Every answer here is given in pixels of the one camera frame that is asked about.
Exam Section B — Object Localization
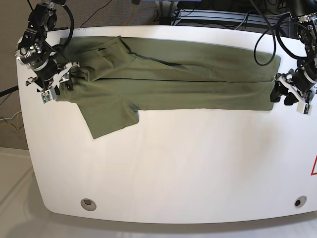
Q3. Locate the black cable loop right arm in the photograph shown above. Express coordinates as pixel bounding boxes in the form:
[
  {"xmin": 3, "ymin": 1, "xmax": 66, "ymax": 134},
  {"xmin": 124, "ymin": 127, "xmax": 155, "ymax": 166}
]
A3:
[{"xmin": 58, "ymin": 4, "xmax": 75, "ymax": 55}]

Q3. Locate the yellow cable on floor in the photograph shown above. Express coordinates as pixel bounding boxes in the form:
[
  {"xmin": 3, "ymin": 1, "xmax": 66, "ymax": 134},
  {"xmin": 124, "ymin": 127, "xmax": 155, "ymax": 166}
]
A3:
[{"xmin": 123, "ymin": 0, "xmax": 136, "ymax": 27}]

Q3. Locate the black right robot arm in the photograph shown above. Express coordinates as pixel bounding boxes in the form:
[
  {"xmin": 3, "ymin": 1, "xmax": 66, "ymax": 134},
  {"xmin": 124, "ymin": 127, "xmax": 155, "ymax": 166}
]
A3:
[{"xmin": 15, "ymin": 0, "xmax": 78, "ymax": 97}]

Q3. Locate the red triangle sticker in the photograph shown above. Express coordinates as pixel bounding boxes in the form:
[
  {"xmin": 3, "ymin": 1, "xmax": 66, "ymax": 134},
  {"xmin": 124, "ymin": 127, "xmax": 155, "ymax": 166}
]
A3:
[{"xmin": 311, "ymin": 156, "xmax": 317, "ymax": 176}]

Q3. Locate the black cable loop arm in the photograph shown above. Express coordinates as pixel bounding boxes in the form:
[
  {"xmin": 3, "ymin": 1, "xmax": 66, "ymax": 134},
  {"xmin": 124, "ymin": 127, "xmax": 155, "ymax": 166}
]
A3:
[
  {"xmin": 58, "ymin": 4, "xmax": 75, "ymax": 55},
  {"xmin": 254, "ymin": 12, "xmax": 298, "ymax": 66}
]

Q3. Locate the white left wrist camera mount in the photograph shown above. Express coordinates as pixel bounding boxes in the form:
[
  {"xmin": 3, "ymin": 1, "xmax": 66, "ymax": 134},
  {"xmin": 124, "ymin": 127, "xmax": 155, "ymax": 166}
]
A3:
[{"xmin": 272, "ymin": 72, "xmax": 317, "ymax": 116}]

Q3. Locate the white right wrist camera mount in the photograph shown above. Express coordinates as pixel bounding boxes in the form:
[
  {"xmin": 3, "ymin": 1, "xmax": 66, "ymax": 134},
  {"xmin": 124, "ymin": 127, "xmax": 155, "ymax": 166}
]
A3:
[{"xmin": 25, "ymin": 62, "xmax": 80, "ymax": 104}]

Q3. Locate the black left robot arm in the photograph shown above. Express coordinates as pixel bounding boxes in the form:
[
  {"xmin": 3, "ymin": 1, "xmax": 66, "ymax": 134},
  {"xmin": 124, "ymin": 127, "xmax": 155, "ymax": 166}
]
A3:
[{"xmin": 270, "ymin": 0, "xmax": 317, "ymax": 106}]

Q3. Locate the left table cable grommet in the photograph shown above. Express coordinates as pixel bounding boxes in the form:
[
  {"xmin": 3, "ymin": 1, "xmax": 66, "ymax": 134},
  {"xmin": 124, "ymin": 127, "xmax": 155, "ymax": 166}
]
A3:
[{"xmin": 81, "ymin": 198, "xmax": 97, "ymax": 211}]

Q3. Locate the olive green T-shirt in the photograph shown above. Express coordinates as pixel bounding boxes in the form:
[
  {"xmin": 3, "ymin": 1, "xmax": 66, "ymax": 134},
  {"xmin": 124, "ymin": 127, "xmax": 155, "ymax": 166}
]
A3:
[{"xmin": 57, "ymin": 36, "xmax": 281, "ymax": 139}]

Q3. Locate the aluminium frame rail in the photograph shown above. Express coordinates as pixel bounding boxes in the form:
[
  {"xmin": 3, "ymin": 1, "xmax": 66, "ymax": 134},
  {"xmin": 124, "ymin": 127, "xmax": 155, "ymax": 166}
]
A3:
[{"xmin": 177, "ymin": 9, "xmax": 290, "ymax": 32}]

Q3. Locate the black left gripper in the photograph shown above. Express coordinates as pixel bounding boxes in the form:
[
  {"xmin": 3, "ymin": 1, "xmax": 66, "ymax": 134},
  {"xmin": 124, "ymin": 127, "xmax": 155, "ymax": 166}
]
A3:
[{"xmin": 270, "ymin": 69, "xmax": 317, "ymax": 106}]

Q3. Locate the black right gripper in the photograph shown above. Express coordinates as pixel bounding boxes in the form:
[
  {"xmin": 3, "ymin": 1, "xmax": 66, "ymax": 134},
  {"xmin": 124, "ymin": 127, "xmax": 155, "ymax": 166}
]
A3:
[{"xmin": 33, "ymin": 59, "xmax": 73, "ymax": 96}]

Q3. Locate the right table cable grommet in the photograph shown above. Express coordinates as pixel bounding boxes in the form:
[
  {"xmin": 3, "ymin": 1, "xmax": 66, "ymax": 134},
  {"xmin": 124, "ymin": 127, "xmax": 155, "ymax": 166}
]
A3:
[{"xmin": 294, "ymin": 196, "xmax": 307, "ymax": 208}]

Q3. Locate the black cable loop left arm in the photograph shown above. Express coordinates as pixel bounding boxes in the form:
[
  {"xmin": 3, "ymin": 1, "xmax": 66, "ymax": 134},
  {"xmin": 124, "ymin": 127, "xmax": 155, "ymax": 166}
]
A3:
[{"xmin": 254, "ymin": 12, "xmax": 298, "ymax": 66}]

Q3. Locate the table cable grommet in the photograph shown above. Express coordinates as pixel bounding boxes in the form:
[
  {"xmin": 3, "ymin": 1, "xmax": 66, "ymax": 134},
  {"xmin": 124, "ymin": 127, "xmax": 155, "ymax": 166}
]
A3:
[
  {"xmin": 81, "ymin": 198, "xmax": 97, "ymax": 211},
  {"xmin": 294, "ymin": 196, "xmax": 307, "ymax": 208}
]

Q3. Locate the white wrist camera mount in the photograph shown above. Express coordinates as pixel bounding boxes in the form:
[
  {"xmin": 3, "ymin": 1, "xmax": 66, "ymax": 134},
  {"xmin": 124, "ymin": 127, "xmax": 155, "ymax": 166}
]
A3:
[
  {"xmin": 25, "ymin": 62, "xmax": 80, "ymax": 104},
  {"xmin": 272, "ymin": 72, "xmax": 317, "ymax": 116}
]

